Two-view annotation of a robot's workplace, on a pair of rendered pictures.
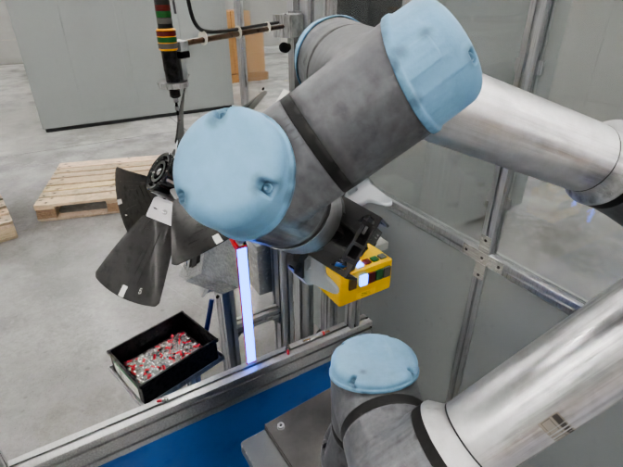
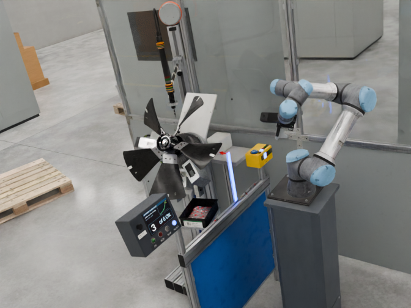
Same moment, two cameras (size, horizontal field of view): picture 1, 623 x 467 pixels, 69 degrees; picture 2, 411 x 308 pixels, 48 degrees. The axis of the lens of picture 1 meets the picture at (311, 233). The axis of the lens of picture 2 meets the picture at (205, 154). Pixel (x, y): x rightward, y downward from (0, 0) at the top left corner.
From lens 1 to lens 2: 1.83 m
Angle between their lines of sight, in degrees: 17
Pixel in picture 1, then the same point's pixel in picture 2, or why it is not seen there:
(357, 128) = (302, 98)
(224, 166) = (290, 107)
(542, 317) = not seen: hidden behind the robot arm
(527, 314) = not seen: hidden behind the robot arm
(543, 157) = (319, 94)
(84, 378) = (98, 296)
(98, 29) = not seen: outside the picture
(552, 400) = (337, 138)
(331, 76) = (296, 92)
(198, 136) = (284, 104)
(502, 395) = (329, 142)
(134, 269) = (168, 186)
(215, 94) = (24, 108)
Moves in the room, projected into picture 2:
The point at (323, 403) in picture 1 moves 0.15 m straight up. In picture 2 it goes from (279, 186) to (276, 162)
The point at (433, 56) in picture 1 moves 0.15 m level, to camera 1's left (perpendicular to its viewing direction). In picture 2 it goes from (308, 87) to (278, 96)
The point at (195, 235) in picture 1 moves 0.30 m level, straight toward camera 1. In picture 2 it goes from (202, 157) to (236, 170)
